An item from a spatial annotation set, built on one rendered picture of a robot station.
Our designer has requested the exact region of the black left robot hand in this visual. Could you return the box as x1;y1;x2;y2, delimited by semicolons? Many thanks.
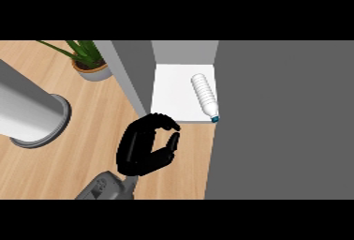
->
116;112;182;177

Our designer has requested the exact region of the grey open cabinet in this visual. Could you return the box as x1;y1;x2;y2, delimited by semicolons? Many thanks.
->
92;40;219;125

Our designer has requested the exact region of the clear plastic water bottle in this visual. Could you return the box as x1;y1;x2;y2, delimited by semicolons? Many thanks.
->
188;73;221;124

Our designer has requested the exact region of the dark grey cabinet door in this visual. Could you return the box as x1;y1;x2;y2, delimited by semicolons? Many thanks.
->
203;40;354;201

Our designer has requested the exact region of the grey plant pot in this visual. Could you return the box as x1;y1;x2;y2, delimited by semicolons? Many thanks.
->
70;58;114;83

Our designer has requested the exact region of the white cylinder with grey base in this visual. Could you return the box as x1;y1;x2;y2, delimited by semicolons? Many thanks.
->
0;59;73;150

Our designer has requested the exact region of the green leafy plant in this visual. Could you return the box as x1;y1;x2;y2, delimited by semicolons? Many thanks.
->
35;40;106;70

